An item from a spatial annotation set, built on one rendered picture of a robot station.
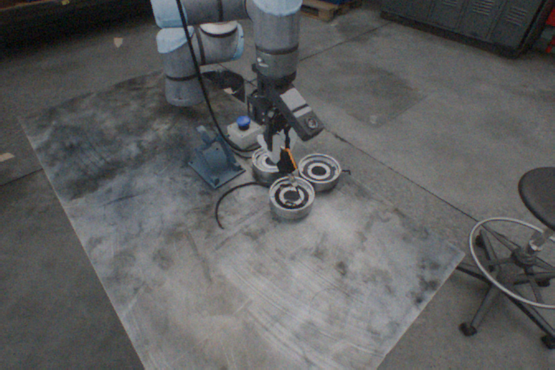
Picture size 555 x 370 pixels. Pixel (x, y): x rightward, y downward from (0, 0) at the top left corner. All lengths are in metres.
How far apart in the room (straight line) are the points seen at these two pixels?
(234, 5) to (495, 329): 1.56
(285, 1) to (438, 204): 1.67
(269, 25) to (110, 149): 0.66
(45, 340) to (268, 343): 1.24
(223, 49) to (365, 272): 0.77
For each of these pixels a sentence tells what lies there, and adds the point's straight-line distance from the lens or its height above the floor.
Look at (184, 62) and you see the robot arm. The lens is 1.09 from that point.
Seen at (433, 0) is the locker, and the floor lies 0.34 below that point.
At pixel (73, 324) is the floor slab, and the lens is 1.72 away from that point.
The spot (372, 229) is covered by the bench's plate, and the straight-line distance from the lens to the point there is 0.77.
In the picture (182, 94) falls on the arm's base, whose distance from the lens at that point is 1.14.
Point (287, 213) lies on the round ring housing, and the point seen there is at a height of 0.83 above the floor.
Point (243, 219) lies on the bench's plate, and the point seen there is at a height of 0.80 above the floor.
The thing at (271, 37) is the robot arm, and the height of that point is 1.20.
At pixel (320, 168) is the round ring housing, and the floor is 0.82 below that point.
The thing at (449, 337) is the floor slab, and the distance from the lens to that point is 1.63.
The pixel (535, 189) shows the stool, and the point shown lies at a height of 0.62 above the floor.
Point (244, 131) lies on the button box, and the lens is 0.92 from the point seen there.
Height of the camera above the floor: 1.40
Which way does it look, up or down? 43 degrees down
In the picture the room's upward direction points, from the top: straight up
